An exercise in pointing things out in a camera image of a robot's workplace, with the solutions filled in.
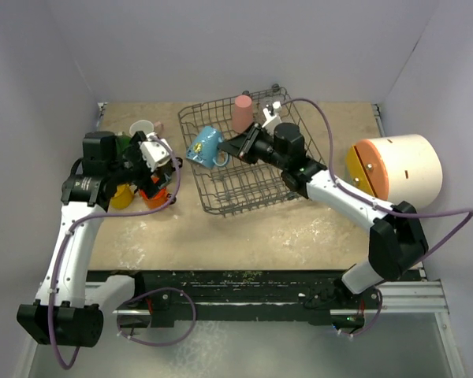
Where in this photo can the orange mug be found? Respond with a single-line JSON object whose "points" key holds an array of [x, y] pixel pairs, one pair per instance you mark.
{"points": [[161, 198]]}

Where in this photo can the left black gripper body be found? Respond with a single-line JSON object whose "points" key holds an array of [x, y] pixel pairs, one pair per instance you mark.
{"points": [[134, 169]]}

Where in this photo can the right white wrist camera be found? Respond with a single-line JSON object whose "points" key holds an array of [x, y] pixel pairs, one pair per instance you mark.
{"points": [[272, 117]]}

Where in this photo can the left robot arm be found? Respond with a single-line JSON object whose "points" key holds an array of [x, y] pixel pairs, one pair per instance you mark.
{"points": [[62, 312]]}

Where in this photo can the orange and yellow lid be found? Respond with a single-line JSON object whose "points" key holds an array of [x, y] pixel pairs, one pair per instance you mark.
{"points": [[366, 169]]}

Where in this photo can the white cylinder container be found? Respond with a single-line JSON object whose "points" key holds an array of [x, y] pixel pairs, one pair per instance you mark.
{"points": [[413, 167]]}

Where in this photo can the pink tumbler cup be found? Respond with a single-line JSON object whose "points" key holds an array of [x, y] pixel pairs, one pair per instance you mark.
{"points": [[242, 114]]}

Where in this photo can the white cat mug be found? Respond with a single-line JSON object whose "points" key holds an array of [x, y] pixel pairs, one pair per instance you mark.
{"points": [[122, 142]]}

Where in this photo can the blue mug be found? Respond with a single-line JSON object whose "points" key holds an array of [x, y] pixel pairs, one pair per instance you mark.
{"points": [[204, 149]]}

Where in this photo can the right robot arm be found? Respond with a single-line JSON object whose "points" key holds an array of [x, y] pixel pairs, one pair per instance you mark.
{"points": [[396, 237]]}

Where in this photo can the aluminium frame rail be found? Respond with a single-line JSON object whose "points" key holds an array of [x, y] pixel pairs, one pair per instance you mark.
{"points": [[410, 299]]}

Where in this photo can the pink mug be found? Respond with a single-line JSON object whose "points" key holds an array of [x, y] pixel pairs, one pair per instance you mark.
{"points": [[147, 127]]}

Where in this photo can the yellow mug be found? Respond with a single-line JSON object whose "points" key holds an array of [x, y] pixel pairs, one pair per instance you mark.
{"points": [[123, 197]]}

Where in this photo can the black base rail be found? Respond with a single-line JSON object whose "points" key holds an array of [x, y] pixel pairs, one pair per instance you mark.
{"points": [[253, 284]]}

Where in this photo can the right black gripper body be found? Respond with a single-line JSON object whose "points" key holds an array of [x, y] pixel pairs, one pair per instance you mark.
{"points": [[261, 148]]}

